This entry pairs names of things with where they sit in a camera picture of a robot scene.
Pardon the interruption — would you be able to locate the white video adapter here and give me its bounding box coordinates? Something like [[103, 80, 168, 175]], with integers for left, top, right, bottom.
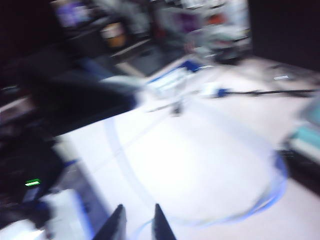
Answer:
[[200, 83, 221, 98]]

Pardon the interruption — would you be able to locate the black AOC monitor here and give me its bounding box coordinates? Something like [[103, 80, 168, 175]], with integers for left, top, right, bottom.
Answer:
[[249, 0, 320, 64]]

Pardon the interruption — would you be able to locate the orange round container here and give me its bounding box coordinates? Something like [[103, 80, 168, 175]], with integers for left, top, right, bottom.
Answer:
[[101, 21, 126, 49]]

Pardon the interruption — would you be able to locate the white charging cable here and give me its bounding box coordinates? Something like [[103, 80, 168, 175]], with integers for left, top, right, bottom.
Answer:
[[103, 117, 289, 240]]

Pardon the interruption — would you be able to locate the white small box stack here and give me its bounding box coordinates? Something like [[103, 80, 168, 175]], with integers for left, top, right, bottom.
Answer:
[[146, 66, 191, 96]]

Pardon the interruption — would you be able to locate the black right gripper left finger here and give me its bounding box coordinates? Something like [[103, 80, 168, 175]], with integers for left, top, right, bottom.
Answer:
[[95, 203, 128, 240]]

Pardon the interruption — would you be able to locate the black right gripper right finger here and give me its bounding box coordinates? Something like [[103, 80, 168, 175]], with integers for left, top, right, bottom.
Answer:
[[152, 202, 178, 240]]

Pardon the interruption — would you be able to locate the teal book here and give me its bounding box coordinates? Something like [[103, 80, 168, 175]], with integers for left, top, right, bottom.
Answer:
[[286, 99, 320, 161]]

